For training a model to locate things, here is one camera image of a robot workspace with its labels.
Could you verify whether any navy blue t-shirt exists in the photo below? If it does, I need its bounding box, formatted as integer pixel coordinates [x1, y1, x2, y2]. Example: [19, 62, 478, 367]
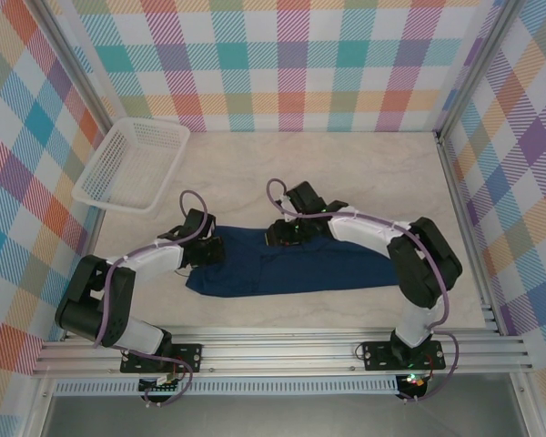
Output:
[185, 225, 399, 300]

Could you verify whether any white plastic mesh basket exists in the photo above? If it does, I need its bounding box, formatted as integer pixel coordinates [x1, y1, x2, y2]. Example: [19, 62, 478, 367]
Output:
[71, 117, 192, 216]

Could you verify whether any small circuit board with connector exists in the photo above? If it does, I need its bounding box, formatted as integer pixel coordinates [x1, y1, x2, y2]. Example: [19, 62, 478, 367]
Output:
[137, 373, 184, 396]

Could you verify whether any small circuit board with LED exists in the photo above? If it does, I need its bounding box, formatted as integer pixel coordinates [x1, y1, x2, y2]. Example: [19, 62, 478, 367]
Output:
[398, 371, 428, 401]

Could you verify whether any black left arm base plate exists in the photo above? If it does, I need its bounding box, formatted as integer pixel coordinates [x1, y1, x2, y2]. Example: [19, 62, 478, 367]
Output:
[119, 342, 205, 374]

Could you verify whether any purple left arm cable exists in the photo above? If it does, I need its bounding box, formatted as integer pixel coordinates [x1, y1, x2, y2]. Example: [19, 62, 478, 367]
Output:
[93, 188, 209, 409]

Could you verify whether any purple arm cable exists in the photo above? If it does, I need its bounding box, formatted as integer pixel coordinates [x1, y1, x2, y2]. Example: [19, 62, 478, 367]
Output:
[93, 188, 209, 409]
[266, 178, 460, 405]

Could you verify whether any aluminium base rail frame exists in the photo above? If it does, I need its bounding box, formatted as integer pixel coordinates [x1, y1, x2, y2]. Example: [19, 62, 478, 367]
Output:
[31, 321, 533, 378]

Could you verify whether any aluminium side rail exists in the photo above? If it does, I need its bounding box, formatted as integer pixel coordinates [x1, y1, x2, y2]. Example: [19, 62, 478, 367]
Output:
[82, 211, 106, 263]
[435, 129, 504, 337]

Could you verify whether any white slotted cable duct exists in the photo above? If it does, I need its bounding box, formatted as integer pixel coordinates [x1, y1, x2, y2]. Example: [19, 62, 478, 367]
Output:
[54, 380, 400, 397]

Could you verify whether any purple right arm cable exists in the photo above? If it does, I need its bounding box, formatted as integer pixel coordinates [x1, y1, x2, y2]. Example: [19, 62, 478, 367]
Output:
[266, 178, 460, 405]

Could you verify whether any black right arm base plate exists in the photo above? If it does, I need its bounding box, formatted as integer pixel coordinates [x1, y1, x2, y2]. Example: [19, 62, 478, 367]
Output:
[361, 340, 446, 372]

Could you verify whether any aluminium frame post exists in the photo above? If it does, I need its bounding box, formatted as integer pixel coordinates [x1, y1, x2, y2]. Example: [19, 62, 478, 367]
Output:
[29, 0, 116, 122]
[440, 0, 524, 133]

